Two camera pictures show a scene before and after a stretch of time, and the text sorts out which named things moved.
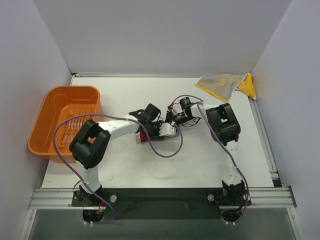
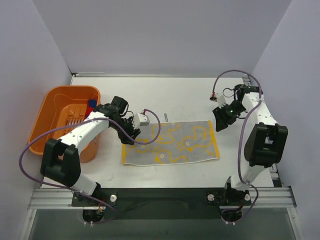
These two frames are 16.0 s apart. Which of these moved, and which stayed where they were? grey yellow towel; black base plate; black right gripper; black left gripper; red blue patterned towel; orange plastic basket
Moved: grey yellow towel; black right gripper; black left gripper; red blue patterned towel
Stayed: black base plate; orange plastic basket
